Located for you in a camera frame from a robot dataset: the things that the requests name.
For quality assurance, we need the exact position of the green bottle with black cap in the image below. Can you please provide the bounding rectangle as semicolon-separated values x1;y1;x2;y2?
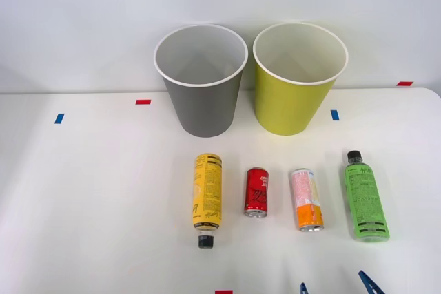
344;149;391;242

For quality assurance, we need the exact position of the pink and orange drink can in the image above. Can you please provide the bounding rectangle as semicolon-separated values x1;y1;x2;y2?
289;168;325;233

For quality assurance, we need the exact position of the red drink can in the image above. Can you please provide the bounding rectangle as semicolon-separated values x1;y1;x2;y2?
244;167;270;219

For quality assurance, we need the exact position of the yellow bottle with black cap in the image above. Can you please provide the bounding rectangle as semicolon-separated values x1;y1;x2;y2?
191;152;223;250

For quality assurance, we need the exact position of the yellow-green plastic waste bin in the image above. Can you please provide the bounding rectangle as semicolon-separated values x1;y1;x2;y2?
252;21;349;136

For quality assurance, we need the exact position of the grey plastic waste bin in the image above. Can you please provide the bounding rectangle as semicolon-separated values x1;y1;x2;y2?
153;23;249;138

